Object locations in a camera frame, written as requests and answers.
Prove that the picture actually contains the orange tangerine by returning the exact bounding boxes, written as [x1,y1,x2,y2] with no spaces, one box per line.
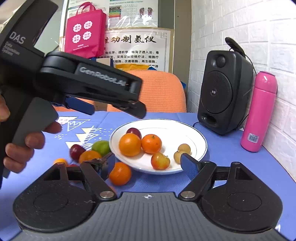
[78,150,102,164]
[142,134,162,154]

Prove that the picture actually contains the small orange kumquat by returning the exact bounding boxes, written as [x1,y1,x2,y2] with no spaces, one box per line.
[53,158,68,166]

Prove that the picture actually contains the red yellow apple fruit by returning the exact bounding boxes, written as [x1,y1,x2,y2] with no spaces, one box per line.
[151,152,170,170]

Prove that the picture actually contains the person's left hand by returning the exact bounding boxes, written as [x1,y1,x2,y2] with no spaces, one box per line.
[0,95,63,174]

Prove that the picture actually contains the orange chair left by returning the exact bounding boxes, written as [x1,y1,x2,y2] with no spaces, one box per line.
[53,97,95,115]

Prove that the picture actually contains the orange chair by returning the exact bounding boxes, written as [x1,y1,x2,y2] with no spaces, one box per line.
[53,97,95,115]
[106,70,187,114]

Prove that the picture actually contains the green lime fruit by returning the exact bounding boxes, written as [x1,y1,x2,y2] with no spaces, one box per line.
[91,141,111,157]

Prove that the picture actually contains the brown paper bag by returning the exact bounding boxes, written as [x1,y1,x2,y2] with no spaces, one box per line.
[93,57,115,112]

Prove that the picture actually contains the blue patterned tablecloth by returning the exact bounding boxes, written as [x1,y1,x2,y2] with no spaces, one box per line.
[1,111,295,240]

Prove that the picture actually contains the orange chair right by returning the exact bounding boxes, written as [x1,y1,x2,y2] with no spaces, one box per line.
[106,70,187,114]

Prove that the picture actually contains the dark red plum on table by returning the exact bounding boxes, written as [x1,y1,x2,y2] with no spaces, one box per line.
[70,144,86,162]

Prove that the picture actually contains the yellow-green grape back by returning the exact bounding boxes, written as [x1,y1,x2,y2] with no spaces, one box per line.
[178,144,191,154]

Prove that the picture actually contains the large orange in plate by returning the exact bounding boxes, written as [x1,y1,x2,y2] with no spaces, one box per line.
[118,133,142,157]

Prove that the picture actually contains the white ceramic plate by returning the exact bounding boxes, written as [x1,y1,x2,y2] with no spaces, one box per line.
[108,118,208,175]

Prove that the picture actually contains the white poster with chinese text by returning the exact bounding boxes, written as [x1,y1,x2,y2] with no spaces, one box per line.
[101,27,174,73]

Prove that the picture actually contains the pink tote bag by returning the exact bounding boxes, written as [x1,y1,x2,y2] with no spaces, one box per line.
[64,2,107,59]

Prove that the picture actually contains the pink thermos bottle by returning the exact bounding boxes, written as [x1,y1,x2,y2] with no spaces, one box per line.
[240,71,278,152]

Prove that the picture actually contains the black speaker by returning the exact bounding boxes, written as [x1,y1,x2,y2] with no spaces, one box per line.
[197,50,254,135]

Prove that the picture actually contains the upper wall poster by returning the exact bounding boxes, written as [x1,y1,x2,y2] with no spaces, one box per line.
[66,0,159,30]

